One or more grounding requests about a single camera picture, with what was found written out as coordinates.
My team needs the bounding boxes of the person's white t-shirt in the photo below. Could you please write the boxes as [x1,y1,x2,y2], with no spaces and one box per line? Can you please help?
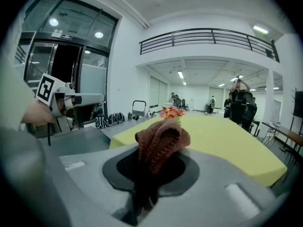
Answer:
[0,32,36,132]

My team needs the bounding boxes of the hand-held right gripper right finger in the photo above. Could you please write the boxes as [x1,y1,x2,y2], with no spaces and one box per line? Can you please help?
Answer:
[139,148,291,227]

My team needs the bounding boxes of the brown knitted cloth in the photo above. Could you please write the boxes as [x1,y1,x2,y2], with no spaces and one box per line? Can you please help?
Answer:
[134,119,191,218]

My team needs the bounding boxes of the person's left hand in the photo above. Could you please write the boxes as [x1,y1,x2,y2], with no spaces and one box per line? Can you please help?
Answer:
[58,97,76,115]

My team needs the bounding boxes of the yellow tablecloth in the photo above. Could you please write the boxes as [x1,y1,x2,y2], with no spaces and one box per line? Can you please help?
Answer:
[108,113,288,188]

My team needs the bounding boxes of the rectangular ceiling light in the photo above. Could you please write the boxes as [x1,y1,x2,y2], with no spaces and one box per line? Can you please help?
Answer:
[252,25,269,35]

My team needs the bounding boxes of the person's left forearm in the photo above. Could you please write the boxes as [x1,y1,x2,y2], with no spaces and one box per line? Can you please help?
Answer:
[20,97,57,128]

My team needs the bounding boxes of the black framed glass door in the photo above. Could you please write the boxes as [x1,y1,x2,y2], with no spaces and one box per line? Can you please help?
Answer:
[14,0,119,133]

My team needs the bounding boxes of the red and pink flower bouquet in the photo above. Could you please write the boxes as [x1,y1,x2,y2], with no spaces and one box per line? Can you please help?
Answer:
[159,105,187,127]

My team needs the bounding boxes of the row of black white backpacks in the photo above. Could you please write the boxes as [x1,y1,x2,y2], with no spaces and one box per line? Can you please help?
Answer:
[94,112,140,129]

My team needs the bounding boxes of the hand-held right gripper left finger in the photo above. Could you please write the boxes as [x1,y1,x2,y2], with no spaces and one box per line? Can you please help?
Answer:
[59,143,143,227]

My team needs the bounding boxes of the long wooden desk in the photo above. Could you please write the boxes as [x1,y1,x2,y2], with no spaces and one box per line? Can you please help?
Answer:
[261,121,303,186]

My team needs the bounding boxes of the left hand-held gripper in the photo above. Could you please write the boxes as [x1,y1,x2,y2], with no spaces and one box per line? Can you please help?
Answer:
[35,72,106,137]

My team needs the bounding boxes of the black monitor on stand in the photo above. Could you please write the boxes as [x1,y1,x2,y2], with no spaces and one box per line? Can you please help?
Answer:
[290,87,303,137]

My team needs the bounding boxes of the black balcony railing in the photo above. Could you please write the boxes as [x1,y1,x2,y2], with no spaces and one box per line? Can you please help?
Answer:
[139,28,280,63]

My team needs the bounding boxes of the grey metal tray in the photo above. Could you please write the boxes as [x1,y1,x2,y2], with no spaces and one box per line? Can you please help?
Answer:
[100,100,155,140]

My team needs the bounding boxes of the black cable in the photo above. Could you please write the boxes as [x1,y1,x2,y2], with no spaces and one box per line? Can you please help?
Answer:
[46,121,52,147]

